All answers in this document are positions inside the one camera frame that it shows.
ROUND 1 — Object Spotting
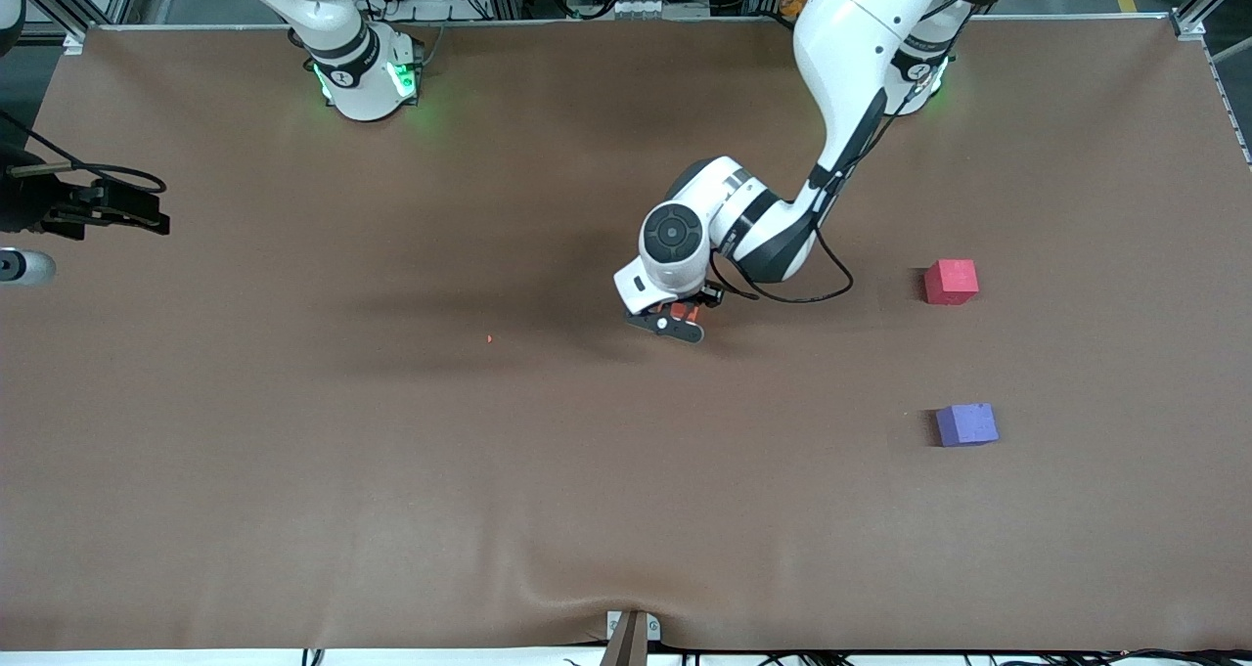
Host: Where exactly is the large table cover cloth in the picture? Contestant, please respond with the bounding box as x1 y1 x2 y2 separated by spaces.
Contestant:
0 16 1252 652

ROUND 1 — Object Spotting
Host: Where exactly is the red foam block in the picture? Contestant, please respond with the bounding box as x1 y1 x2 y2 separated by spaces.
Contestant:
923 259 979 306

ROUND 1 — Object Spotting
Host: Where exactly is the purple foam block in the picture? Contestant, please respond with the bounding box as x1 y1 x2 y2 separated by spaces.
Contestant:
935 403 1000 448

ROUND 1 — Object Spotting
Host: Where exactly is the brown support bar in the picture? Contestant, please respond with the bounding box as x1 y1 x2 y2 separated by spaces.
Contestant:
599 612 651 666

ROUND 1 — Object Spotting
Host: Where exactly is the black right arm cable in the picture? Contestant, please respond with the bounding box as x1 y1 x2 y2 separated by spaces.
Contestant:
0 109 167 196

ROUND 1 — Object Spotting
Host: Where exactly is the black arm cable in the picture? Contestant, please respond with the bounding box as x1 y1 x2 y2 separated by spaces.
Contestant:
0 109 167 196
709 0 979 305

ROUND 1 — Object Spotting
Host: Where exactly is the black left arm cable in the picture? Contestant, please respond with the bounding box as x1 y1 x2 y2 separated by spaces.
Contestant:
709 0 979 305

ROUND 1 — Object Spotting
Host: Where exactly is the metal clamp bracket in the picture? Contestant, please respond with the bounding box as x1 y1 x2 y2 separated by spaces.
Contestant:
605 609 662 643

